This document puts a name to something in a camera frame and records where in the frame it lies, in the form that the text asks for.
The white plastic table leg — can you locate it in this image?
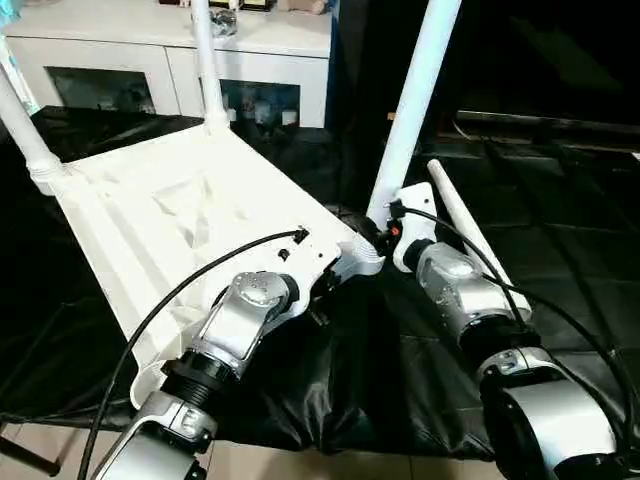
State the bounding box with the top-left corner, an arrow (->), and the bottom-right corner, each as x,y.
426,158 -> 532,322
365,0 -> 463,237
0,63 -> 71,197
188,0 -> 233,140

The white plastic table top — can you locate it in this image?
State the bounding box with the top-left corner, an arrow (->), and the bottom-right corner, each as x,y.
33,123 -> 387,412

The dark glittery ornament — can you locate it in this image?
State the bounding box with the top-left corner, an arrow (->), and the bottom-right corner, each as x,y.
208,8 -> 240,38

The white sideboard cabinet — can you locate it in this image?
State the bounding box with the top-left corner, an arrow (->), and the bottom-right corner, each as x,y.
2,0 -> 335,130

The black folding stand frame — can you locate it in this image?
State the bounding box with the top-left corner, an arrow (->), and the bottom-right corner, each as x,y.
0,418 -> 62,477

